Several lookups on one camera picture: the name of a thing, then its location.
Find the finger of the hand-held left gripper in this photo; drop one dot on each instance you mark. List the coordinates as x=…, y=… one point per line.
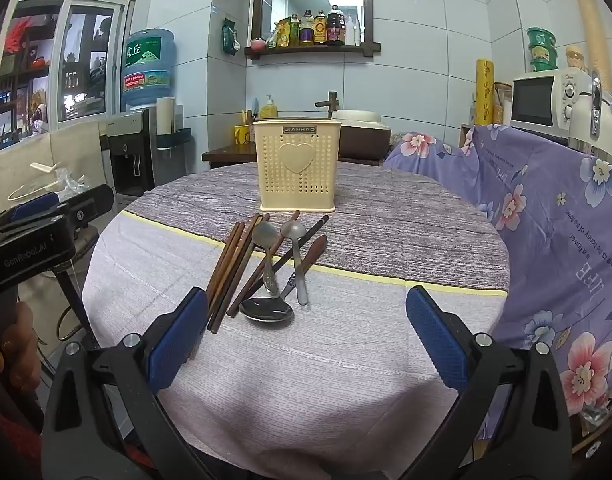
x=90, y=202
x=35, y=206

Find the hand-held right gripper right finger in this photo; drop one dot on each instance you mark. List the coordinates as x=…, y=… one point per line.
x=436, y=340

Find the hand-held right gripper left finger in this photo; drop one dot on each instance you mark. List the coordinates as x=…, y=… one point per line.
x=178, y=340

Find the brown wooden chopstick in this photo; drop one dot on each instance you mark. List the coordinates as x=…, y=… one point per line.
x=223, y=260
x=251, y=282
x=247, y=266
x=224, y=287

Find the large metal spoon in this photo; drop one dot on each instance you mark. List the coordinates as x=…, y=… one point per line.
x=266, y=310

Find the brown wooden spoon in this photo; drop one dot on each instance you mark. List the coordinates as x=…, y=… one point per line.
x=317, y=249

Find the black chopstick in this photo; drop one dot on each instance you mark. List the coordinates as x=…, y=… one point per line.
x=313, y=232

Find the cream perforated utensil holder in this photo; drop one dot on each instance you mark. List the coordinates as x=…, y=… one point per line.
x=296, y=170

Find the person's left hand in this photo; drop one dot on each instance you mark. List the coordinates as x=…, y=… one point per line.
x=26, y=350

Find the clear plastic bag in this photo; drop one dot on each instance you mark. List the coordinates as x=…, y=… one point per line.
x=71, y=182

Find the beige cloth cover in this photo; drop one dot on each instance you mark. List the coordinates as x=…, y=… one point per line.
x=15, y=170

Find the grey water dispenser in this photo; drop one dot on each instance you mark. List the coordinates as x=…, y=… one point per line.
x=130, y=155

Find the dark green cup holder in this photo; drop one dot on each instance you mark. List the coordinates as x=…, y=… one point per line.
x=178, y=136

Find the cream paper cup sleeve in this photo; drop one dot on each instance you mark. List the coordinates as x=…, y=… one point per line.
x=165, y=115

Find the sliding glass window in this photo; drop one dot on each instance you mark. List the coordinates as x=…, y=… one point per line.
x=80, y=75

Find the dark wooden counter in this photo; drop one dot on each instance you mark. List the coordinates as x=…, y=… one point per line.
x=225, y=155

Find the blue water jug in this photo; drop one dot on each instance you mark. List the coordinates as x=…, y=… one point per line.
x=148, y=70

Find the yellow mug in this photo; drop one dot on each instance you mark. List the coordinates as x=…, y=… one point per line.
x=241, y=135

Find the purple floral cloth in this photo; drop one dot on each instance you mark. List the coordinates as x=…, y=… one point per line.
x=551, y=220

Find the yellow soap pump bottle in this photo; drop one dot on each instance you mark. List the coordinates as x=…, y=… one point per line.
x=269, y=110

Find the small wooden crate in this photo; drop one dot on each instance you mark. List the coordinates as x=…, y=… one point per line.
x=467, y=135

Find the dark container white lid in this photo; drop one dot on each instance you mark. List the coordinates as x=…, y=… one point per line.
x=366, y=141

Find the green hanging packet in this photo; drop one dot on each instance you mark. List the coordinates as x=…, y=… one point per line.
x=230, y=37

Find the small pink pot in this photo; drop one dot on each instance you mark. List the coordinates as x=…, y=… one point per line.
x=258, y=45

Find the green seasoning packet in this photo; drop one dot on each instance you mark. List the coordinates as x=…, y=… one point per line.
x=273, y=37

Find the yellow printed roll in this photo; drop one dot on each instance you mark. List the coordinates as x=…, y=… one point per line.
x=484, y=92

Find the yellow seasoning packet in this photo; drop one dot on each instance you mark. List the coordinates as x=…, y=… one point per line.
x=284, y=32

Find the white microwave oven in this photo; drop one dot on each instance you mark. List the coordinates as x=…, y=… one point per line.
x=533, y=100

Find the bamboo faucet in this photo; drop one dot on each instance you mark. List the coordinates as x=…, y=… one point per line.
x=332, y=102

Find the green glass bottle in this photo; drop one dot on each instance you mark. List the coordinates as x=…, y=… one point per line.
x=295, y=32

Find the dark wood framed mirror shelf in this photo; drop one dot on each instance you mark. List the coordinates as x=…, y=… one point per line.
x=313, y=51

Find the brown sauce bottle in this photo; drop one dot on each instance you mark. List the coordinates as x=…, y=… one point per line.
x=320, y=30

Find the green instant noodle bowl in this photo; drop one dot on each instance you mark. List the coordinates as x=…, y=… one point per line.
x=542, y=65
x=541, y=52
x=541, y=36

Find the large dark soy sauce bottle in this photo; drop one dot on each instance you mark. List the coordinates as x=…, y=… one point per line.
x=336, y=27

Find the white plastic bottle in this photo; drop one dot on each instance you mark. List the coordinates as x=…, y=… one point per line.
x=359, y=34
x=351, y=32

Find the tall stack of paper cups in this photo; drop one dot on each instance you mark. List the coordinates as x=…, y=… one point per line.
x=591, y=25

